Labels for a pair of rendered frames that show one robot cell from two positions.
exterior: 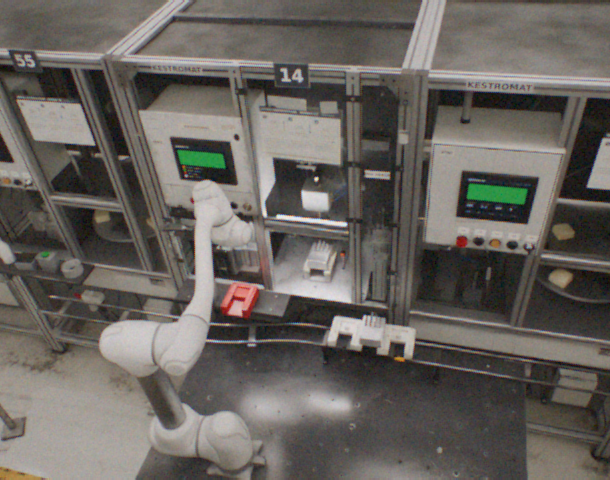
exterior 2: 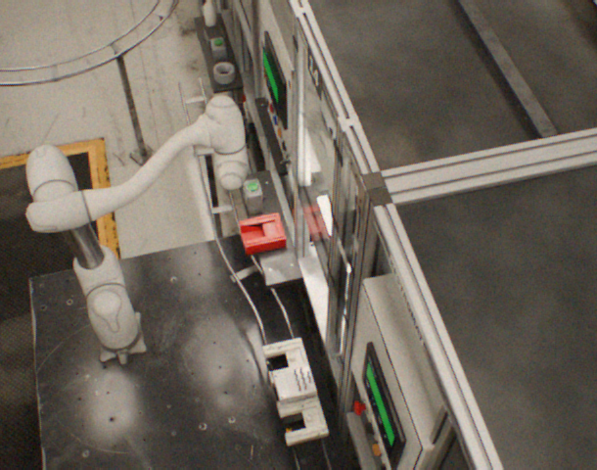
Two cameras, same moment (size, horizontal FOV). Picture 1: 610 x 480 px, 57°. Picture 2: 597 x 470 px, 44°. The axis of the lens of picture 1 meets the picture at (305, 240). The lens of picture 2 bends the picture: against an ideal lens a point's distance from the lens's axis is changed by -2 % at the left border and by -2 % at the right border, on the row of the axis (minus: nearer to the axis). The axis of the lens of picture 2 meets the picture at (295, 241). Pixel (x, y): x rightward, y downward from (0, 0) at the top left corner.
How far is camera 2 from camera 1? 1.57 m
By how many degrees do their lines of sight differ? 39
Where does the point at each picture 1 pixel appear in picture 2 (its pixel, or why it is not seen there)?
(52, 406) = (178, 166)
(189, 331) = (62, 206)
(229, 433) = (98, 312)
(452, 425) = not seen: outside the picture
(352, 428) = (201, 427)
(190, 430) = (90, 279)
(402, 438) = not seen: outside the picture
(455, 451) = not seen: outside the picture
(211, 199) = (210, 120)
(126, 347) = (29, 171)
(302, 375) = (241, 349)
